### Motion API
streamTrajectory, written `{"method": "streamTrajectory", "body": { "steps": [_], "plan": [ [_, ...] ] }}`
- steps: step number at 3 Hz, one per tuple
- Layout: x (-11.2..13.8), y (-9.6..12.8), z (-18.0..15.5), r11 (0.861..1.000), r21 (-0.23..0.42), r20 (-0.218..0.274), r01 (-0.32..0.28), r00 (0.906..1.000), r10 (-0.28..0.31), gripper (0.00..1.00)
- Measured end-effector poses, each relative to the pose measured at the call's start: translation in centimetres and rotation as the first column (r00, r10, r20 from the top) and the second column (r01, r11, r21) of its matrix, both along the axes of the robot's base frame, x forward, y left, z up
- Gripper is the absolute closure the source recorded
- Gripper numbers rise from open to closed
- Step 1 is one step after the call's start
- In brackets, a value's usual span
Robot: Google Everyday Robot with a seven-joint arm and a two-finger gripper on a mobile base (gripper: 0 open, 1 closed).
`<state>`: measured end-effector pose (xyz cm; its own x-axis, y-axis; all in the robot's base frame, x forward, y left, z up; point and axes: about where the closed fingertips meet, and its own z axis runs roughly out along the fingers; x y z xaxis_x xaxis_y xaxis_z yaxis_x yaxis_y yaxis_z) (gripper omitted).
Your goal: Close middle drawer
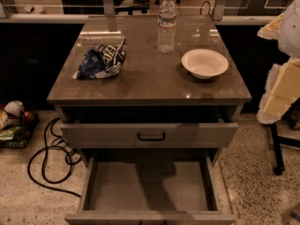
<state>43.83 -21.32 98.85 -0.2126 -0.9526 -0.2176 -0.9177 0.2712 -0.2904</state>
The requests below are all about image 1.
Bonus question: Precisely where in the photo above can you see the grey drawer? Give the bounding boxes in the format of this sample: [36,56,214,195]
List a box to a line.
[65,157,235,225]
[60,123,238,149]

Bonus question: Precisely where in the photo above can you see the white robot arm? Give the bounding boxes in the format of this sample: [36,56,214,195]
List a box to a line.
[257,0,300,125]

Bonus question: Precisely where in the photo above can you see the grey drawer cabinet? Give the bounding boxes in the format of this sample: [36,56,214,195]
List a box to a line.
[46,14,252,166]

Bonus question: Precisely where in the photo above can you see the grey top drawer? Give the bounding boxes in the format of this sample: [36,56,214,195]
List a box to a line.
[60,123,238,149]

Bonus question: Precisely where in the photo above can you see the blue white chip bag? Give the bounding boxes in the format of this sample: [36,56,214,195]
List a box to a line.
[72,37,127,80]

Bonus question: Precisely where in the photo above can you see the white bowl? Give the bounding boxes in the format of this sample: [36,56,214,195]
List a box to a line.
[181,49,229,80]

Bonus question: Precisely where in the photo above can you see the clear plastic water bottle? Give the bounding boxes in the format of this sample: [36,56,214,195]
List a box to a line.
[157,0,176,53]

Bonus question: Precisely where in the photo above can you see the black stand base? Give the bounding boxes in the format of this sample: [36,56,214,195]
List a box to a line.
[270,124,300,175]

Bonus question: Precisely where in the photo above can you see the pile of objects on floor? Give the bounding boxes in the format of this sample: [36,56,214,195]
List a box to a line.
[0,100,39,149]

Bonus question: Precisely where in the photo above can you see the black floor cable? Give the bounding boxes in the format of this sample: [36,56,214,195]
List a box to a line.
[26,117,83,199]

